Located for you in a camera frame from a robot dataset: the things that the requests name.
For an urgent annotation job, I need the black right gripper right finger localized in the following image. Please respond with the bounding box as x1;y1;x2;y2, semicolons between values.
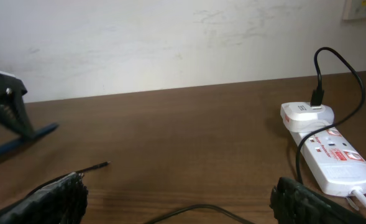
270;177;366;224

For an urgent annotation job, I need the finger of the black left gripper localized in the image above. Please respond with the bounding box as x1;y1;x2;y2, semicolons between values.
0;73;35;139

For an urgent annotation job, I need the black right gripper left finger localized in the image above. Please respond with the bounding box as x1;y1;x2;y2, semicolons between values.
0;172;88;224

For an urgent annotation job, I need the blue screen smartphone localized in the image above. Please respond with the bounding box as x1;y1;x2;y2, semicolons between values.
0;123;59;156

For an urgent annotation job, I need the black USB charging cable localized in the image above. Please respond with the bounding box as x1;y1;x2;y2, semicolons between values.
27;47;366;224

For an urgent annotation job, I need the white USB charger adapter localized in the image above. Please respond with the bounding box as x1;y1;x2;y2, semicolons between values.
280;102;334;133

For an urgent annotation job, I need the white power strip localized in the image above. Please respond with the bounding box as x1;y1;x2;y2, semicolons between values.
301;128;366;197

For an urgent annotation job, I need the wall panel with yellow label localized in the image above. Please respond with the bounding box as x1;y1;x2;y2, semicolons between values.
342;0;366;21

